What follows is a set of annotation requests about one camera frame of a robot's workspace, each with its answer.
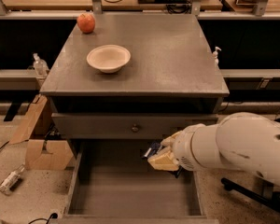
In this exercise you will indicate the wooden desk with metal frame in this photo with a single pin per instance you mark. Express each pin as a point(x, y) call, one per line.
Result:
point(72, 8)

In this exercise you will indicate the red apple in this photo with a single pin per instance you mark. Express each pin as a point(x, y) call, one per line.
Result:
point(86, 23)

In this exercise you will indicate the dark blue rxbar wrapper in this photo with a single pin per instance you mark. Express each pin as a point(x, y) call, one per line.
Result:
point(154, 148)

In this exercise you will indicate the round metal drawer knob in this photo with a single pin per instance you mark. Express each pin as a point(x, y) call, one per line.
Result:
point(135, 128)

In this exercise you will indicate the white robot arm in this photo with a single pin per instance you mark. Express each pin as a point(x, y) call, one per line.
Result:
point(241, 141)

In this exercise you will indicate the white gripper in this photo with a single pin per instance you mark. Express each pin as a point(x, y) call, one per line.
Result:
point(184, 149)

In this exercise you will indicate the clear plastic bottle on shelf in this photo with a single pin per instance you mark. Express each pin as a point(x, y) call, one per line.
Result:
point(40, 66)

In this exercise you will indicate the white pump dispenser bottle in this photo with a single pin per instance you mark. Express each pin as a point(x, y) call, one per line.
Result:
point(215, 54)

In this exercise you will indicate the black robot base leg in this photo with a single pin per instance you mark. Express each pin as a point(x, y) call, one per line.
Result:
point(273, 202)

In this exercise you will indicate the open middle drawer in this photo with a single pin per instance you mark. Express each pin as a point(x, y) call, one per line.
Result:
point(112, 184)

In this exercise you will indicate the grey drawer cabinet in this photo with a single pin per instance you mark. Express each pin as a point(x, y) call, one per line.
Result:
point(170, 82)

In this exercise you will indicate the brown cardboard box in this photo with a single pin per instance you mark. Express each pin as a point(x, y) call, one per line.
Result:
point(42, 152)

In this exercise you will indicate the white paper bowl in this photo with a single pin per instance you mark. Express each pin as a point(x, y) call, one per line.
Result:
point(108, 58)

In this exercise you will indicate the plastic bottle on floor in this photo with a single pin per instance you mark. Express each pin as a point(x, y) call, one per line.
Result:
point(10, 181)

